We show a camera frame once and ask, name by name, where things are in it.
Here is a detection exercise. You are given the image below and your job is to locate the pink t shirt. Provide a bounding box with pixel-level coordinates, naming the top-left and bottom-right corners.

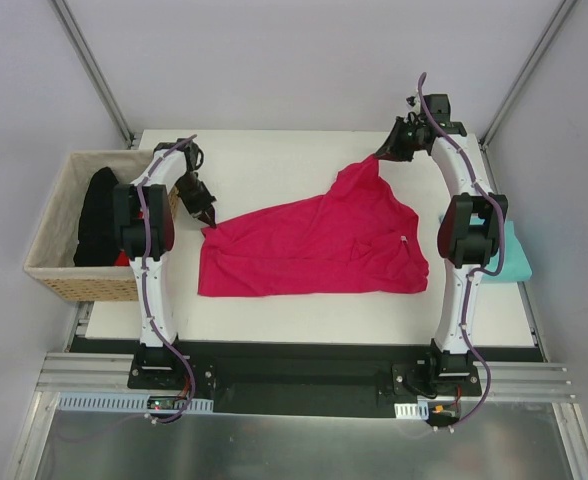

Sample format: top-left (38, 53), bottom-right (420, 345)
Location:
top-left (197, 156), bottom-right (429, 298)

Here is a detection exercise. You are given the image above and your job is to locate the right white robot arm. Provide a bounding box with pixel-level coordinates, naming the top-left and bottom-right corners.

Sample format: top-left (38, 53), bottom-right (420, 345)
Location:
top-left (375, 93), bottom-right (508, 356)

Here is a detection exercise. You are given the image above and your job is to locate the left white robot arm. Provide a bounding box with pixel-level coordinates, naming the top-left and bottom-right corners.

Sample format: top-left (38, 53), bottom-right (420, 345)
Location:
top-left (113, 136), bottom-right (216, 348)

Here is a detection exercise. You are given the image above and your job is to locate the red t shirt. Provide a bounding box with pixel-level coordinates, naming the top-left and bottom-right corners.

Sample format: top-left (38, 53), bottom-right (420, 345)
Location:
top-left (114, 251), bottom-right (129, 267)

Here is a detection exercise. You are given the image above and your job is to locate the black t shirt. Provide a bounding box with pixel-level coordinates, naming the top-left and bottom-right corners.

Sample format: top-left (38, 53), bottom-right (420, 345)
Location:
top-left (73, 167), bottom-right (120, 267)

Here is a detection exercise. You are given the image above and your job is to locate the wicker laundry basket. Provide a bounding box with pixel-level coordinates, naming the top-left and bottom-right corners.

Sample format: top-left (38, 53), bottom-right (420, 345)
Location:
top-left (24, 150), bottom-right (152, 302)

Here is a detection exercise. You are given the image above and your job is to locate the folded teal t shirt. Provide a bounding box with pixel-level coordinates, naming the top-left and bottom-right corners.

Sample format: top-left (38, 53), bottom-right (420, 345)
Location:
top-left (481, 220), bottom-right (532, 284)

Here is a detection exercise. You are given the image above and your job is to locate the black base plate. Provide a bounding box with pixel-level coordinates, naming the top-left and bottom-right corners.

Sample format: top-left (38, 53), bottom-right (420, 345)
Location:
top-left (127, 341), bottom-right (482, 418)

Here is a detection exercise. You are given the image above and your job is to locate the right rear aluminium post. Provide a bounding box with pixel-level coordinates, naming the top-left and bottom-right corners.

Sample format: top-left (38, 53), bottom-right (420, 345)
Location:
top-left (479, 0), bottom-right (580, 151)

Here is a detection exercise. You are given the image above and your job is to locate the aluminium post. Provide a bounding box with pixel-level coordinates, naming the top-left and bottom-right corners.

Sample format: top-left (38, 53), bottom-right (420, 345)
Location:
top-left (48, 0), bottom-right (135, 148)
top-left (479, 0), bottom-right (580, 151)

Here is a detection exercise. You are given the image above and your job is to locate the aluminium rail frame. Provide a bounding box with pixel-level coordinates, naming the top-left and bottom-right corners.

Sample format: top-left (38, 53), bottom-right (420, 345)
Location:
top-left (8, 286), bottom-right (588, 479)

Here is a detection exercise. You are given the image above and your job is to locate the left rear aluminium post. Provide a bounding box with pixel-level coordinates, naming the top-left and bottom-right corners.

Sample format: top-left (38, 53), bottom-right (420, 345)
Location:
top-left (48, 0), bottom-right (135, 148)

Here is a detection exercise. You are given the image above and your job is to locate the left white cable duct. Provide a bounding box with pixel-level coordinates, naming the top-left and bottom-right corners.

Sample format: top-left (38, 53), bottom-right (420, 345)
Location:
top-left (58, 393), bottom-right (214, 415)

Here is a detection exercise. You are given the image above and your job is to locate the white cable duct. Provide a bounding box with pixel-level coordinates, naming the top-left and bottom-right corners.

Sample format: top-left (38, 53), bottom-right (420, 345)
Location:
top-left (58, 393), bottom-right (214, 415)
top-left (394, 401), bottom-right (429, 421)

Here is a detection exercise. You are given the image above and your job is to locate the right white cable duct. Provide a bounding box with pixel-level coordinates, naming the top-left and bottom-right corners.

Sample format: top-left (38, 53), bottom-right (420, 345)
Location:
top-left (394, 401), bottom-right (429, 421)

